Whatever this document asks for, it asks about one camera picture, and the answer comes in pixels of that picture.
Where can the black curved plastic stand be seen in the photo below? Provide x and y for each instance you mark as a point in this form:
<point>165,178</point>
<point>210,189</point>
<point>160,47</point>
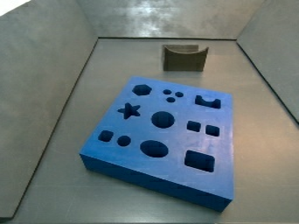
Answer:
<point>184,58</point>

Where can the blue foam shape-sorter block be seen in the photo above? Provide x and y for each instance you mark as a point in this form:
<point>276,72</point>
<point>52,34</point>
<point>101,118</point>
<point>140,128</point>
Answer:
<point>164,138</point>

